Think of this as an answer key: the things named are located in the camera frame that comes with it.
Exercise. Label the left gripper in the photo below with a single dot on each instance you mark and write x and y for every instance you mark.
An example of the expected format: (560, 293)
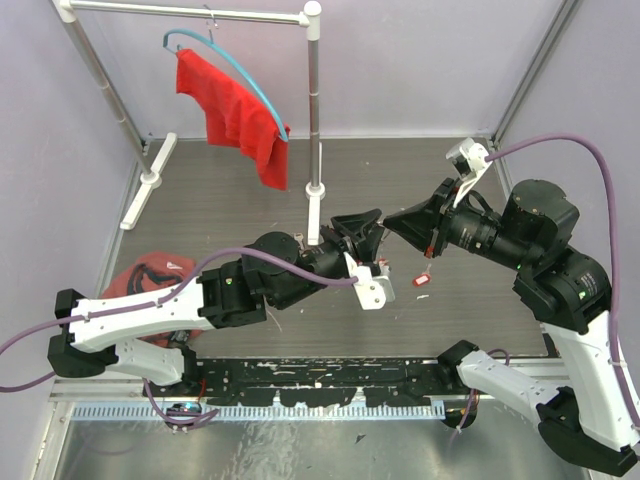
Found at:
(363, 226)

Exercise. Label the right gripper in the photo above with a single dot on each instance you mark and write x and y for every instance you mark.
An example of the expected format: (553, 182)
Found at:
(424, 225)

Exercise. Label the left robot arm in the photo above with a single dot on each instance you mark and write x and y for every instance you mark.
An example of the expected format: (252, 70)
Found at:
(274, 272)

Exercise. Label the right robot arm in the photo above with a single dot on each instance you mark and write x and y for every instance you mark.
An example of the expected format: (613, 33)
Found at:
(586, 421)

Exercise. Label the key with red tag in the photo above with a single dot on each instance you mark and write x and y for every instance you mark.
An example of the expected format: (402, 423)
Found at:
(423, 278)

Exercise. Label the red shirt on hanger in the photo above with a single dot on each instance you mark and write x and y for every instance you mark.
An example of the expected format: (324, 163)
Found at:
(234, 117)

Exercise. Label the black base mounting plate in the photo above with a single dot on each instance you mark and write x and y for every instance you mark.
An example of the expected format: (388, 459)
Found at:
(311, 382)

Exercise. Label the maroon shirt on table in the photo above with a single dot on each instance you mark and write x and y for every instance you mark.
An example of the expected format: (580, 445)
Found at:
(150, 272)

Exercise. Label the metal clothes rack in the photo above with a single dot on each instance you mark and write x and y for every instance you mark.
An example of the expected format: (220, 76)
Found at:
(121, 44)

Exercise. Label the blue clothes hanger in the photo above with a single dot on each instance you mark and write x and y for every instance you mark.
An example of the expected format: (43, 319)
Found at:
(253, 86)

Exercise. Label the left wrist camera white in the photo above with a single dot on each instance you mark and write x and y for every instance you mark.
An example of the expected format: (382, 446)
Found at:
(373, 287)

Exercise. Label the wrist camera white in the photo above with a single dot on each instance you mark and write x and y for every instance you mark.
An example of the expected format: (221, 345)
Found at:
(373, 287)
(469, 159)

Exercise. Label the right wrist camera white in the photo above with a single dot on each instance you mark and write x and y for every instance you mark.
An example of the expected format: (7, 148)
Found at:
(469, 159)

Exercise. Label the white slotted cable duct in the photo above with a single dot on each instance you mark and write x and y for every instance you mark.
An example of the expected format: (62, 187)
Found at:
(143, 411)

